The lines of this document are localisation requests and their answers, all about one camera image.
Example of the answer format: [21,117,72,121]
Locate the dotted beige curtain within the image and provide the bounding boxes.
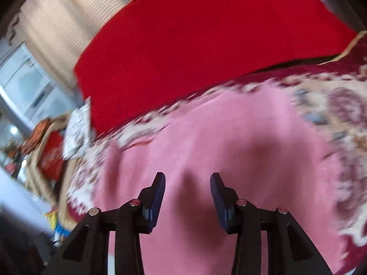
[13,0,131,92]

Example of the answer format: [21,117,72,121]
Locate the silver refrigerator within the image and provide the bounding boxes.
[1,44,77,129]

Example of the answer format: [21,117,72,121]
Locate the red sofa throw blanket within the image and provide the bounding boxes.
[75,0,356,133]

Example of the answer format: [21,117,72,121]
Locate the orange patterned folded cloth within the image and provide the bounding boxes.
[20,118,52,155]

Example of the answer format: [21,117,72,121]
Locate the red gift box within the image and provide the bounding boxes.
[37,132,65,182]

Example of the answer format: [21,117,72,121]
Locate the pink corduroy jacket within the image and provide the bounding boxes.
[93,85,344,274]

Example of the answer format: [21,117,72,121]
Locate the white crackle pattern pillow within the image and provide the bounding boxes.
[62,97,92,160]

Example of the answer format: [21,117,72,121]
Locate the floral plush seat blanket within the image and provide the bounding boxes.
[56,31,367,275]

